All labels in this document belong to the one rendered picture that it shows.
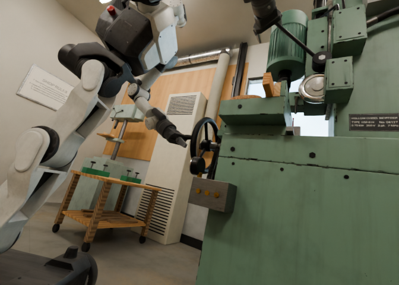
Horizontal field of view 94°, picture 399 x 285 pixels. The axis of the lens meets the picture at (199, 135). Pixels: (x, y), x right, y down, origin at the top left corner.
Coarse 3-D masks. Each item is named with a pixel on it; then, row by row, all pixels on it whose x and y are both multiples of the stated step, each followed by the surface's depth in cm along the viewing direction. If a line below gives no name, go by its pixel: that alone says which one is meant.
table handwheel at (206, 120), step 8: (200, 120) 89; (208, 120) 93; (200, 128) 87; (216, 128) 102; (192, 136) 84; (216, 136) 105; (192, 144) 83; (208, 144) 92; (216, 144) 91; (192, 152) 83; (208, 168) 96
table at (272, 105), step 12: (228, 108) 64; (240, 108) 61; (252, 108) 59; (264, 108) 57; (276, 108) 56; (228, 120) 67; (240, 120) 64; (252, 120) 62; (264, 120) 61; (276, 120) 59; (288, 120) 66
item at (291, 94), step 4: (292, 92) 81; (292, 96) 80; (292, 100) 79; (300, 100) 78; (292, 104) 79; (300, 104) 77; (292, 108) 81; (300, 108) 79; (292, 112) 84; (300, 112) 82
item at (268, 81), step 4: (268, 72) 53; (264, 76) 54; (268, 76) 53; (264, 80) 53; (268, 80) 52; (272, 80) 55; (264, 84) 53; (268, 84) 52; (272, 84) 56; (264, 88) 55; (268, 88) 54; (272, 88) 56; (268, 92) 56; (272, 92) 56; (268, 96) 58; (272, 96) 57
